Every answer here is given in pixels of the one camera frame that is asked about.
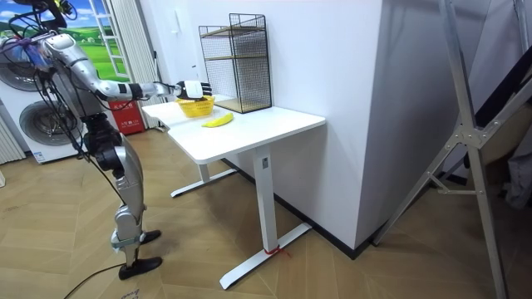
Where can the robot body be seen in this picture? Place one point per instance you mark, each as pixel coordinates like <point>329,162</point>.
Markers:
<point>68,89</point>

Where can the landscape window wall poster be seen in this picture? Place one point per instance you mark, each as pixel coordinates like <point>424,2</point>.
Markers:
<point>95,45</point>

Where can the white curtain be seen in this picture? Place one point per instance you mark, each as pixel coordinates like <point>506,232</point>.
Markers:
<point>133,45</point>

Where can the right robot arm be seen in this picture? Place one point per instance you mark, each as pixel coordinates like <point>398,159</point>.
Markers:
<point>79,64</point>

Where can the black slanted panel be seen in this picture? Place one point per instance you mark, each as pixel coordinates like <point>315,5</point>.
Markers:
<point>509,85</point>

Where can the silver metal frame stand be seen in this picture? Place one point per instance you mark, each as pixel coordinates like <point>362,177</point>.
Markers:
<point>469,137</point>

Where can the white desk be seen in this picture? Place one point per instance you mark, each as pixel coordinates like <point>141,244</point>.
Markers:
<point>245,133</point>

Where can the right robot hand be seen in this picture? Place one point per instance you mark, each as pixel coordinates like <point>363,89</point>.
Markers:
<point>193,89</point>

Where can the grey fabric bundle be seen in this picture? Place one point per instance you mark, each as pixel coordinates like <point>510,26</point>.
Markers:
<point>519,182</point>

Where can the white washing machine tower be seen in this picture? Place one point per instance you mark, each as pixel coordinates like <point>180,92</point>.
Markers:
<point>39,124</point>

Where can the yellow banana soft toy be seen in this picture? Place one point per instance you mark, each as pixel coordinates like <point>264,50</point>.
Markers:
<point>218,121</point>

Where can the robot legs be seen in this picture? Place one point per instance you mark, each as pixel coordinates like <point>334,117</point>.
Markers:
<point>129,174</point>

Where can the white ribbed radiator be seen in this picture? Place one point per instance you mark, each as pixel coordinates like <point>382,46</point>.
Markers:
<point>9,145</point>

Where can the yellow plastic basket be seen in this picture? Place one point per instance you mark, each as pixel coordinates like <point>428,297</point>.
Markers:
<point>195,108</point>

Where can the red fire extinguisher box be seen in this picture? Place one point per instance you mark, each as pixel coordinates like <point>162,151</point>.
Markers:
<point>126,118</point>

